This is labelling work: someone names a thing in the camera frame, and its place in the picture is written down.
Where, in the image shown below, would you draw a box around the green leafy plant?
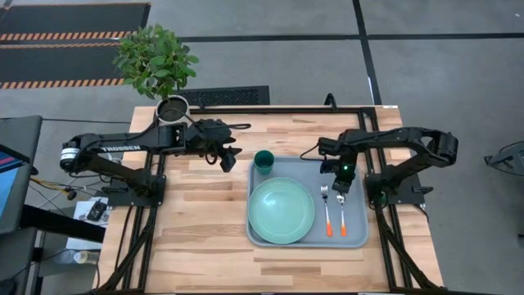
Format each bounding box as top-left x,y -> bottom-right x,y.
112,23 -> 201,101

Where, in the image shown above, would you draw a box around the grey plastic tray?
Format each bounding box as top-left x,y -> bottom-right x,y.
246,156 -> 370,249

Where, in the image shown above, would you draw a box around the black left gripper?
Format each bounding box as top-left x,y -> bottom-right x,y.
192,118 -> 244,174

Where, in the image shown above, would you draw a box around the black handheld controller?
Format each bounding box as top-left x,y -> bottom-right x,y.
87,199 -> 108,223

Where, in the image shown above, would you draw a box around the white plant pot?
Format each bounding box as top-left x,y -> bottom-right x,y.
155,94 -> 191,125

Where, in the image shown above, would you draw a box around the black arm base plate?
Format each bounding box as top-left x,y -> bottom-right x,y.
365,173 -> 434,207
102,175 -> 167,208

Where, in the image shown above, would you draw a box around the orange handled metal spoon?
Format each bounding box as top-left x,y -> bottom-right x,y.
336,192 -> 348,238

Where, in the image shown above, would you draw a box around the clear plastic bottle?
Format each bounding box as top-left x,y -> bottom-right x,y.
61,249 -> 100,266

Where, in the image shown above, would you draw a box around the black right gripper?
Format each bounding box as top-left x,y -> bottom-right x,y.
320,154 -> 358,195

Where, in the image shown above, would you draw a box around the computer screen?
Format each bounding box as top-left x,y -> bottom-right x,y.
0,143 -> 34,235

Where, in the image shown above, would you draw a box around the dark green cup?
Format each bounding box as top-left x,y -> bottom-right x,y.
253,149 -> 275,176

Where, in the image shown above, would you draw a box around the light green plate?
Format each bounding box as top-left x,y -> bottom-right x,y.
247,176 -> 316,246

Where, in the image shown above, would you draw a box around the black floor grille mat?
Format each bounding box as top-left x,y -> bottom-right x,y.
174,84 -> 271,107

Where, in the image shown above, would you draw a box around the white paper sheet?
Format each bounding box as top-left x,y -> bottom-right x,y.
73,196 -> 111,225

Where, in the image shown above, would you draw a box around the orange handled metal fork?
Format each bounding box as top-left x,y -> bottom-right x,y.
319,184 -> 334,238

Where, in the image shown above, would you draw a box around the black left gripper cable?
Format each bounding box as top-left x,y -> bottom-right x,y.
206,122 -> 252,166

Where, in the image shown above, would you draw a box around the hazard striped black floor mat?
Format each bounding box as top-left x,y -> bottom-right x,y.
0,40 -> 138,90
0,2 -> 151,42

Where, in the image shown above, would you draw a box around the loose floor cables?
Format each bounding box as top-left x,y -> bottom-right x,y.
30,163 -> 106,206

